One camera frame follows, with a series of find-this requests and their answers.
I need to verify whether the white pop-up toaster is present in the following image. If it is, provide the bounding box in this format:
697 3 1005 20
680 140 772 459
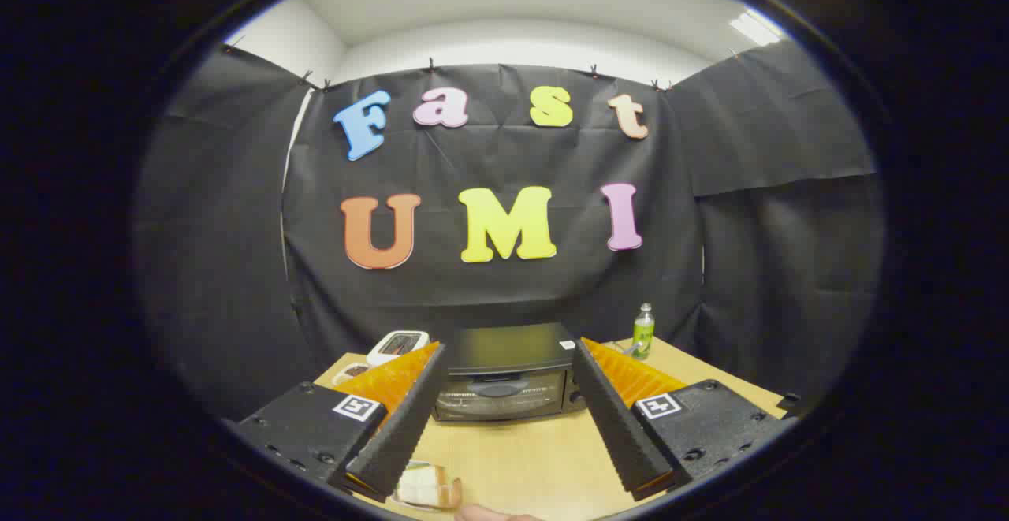
367 330 430 368

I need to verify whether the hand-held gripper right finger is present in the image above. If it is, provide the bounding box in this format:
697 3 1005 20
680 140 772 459
569 337 797 502

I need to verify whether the square ceiling light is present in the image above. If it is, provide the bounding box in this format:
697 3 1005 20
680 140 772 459
729 9 785 47

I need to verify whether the toast sandwich with lettuce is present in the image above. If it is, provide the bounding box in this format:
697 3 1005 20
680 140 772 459
394 462 463 510

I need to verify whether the black backdrop cloth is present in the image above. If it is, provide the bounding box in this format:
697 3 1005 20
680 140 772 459
134 42 884 419

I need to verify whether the green drink bottle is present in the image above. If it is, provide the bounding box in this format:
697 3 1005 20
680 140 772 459
632 303 656 360

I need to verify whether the black toaster oven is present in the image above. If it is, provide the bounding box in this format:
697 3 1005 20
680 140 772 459
432 322 588 423

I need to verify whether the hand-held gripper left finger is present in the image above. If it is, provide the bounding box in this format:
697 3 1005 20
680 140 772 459
235 340 449 504

